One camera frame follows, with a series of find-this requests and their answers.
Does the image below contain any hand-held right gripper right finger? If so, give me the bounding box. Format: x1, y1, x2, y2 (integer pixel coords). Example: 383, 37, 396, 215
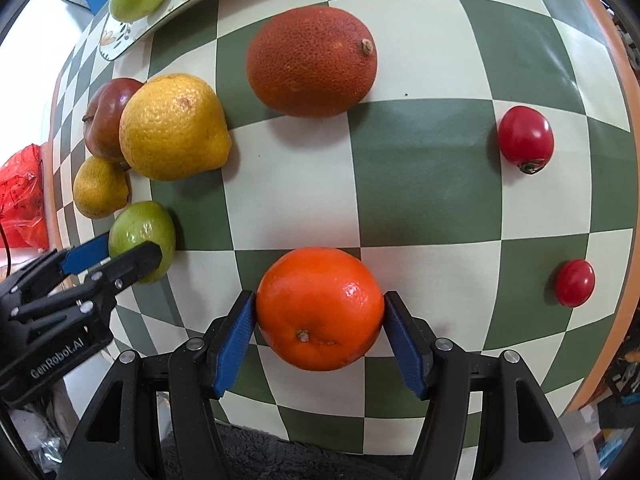
382, 290, 566, 480

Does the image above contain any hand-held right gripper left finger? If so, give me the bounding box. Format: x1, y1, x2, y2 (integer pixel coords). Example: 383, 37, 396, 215
65, 290, 258, 480

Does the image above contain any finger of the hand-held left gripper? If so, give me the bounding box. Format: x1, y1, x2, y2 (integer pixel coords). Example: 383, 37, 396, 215
0, 234, 111, 306
10, 241, 163, 326

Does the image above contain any small yellow citrus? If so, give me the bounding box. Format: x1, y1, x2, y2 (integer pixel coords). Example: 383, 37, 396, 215
73, 156, 132, 219

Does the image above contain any bright orange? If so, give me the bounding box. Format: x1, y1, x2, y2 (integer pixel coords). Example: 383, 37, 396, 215
256, 246, 386, 372

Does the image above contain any dark red apple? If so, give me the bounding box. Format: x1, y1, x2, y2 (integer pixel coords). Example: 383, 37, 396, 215
82, 78, 146, 163

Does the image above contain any large yellow citrus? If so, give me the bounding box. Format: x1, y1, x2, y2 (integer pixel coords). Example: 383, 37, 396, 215
119, 73, 233, 182

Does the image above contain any red tomato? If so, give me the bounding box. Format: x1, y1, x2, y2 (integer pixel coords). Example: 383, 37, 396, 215
497, 105, 555, 175
554, 259, 596, 309

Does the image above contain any dark red-orange citrus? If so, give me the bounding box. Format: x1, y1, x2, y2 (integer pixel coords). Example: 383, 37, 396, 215
246, 5, 378, 119

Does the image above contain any red plastic bag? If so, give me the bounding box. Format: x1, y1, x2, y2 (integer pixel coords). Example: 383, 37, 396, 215
0, 144, 51, 250

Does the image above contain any dark fleece cloth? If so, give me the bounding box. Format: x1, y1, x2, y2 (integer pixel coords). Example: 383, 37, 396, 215
160, 420, 416, 480

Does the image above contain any green checkered tablecloth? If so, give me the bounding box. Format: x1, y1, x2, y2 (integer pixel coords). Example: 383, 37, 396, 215
47, 0, 631, 456

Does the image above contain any black cable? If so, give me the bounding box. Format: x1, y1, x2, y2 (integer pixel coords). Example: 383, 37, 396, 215
0, 220, 13, 281

